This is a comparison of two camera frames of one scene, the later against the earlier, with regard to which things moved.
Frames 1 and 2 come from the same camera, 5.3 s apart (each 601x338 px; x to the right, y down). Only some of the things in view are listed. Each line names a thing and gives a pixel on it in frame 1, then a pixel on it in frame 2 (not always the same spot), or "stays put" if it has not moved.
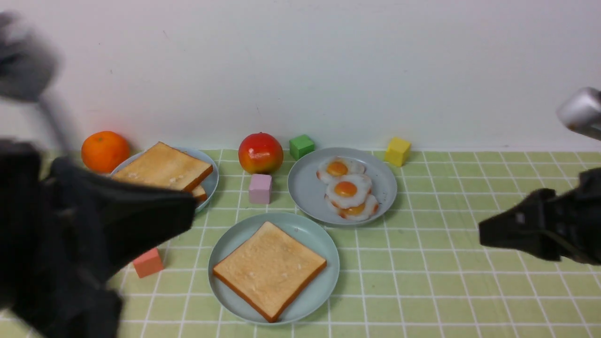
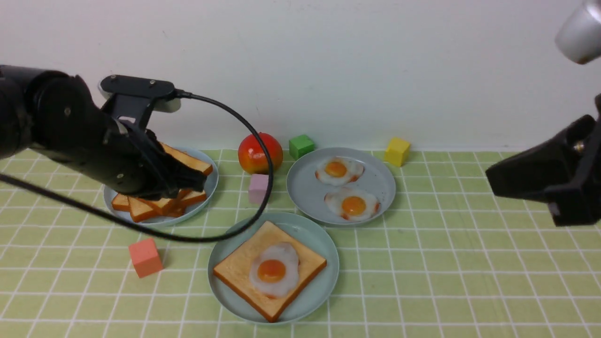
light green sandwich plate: x=308 y=231 stays put
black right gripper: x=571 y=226 → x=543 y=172
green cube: x=300 y=146 stays put
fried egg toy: x=365 y=210 stays put
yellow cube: x=398 y=152 stays put
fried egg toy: x=348 y=190 → x=274 y=272
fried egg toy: x=331 y=167 stays put
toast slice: x=269 y=270 stays put
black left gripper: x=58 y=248 → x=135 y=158
